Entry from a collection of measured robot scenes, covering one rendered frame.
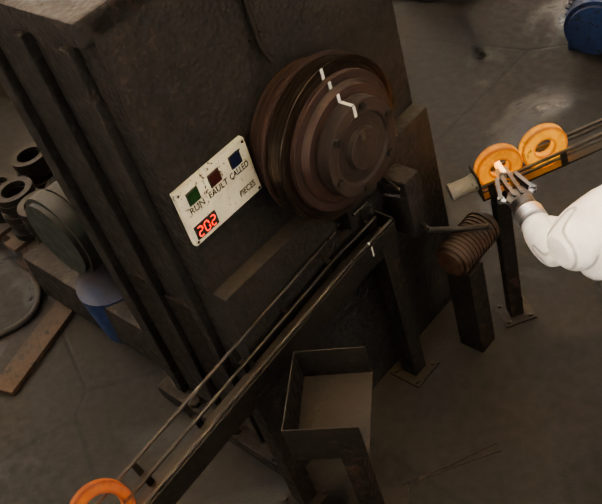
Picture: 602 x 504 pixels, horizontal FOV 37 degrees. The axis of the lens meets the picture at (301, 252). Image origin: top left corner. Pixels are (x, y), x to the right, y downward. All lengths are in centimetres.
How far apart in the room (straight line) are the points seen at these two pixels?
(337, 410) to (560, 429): 89
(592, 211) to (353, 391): 86
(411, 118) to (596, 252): 104
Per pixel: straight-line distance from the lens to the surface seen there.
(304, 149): 232
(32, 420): 374
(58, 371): 385
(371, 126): 243
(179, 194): 228
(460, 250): 291
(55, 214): 348
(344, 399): 249
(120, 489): 246
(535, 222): 266
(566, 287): 347
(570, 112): 428
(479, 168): 287
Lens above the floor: 255
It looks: 42 degrees down
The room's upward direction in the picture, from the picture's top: 19 degrees counter-clockwise
